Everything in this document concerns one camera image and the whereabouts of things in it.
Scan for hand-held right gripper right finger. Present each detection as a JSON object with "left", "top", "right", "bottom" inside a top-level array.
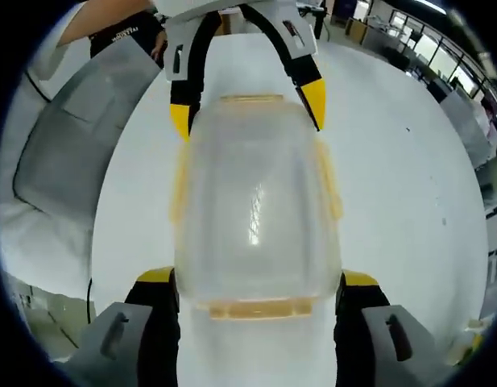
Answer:
[{"left": 331, "top": 270, "right": 439, "bottom": 387}]

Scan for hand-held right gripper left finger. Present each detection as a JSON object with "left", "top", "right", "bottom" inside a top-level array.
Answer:
[{"left": 69, "top": 264, "right": 181, "bottom": 387}]

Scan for clear plastic container yellow buckles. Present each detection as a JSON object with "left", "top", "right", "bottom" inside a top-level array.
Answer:
[{"left": 166, "top": 93, "right": 345, "bottom": 323}]

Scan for person's left hand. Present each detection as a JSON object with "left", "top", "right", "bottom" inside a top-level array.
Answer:
[{"left": 150, "top": 27, "right": 168, "bottom": 61}]

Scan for grey mesh office chair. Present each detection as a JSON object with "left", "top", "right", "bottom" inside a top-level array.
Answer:
[{"left": 13, "top": 40, "right": 165, "bottom": 213}]

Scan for person's own torso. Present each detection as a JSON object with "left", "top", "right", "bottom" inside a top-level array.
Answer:
[{"left": 0, "top": 40, "right": 112, "bottom": 302}]

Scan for thin black cable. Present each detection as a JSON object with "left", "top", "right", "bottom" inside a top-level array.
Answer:
[{"left": 85, "top": 277, "right": 97, "bottom": 325}]

